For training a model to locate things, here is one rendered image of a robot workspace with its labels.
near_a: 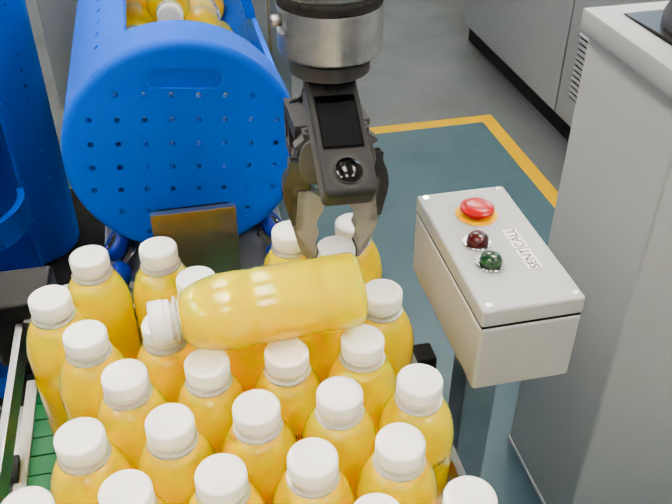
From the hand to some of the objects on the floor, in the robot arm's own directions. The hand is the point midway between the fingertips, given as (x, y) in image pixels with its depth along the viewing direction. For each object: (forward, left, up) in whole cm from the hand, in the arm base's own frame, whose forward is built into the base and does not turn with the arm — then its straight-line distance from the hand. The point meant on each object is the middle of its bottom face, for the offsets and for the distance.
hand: (336, 252), depth 78 cm
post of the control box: (-14, -2, -109) cm, 110 cm away
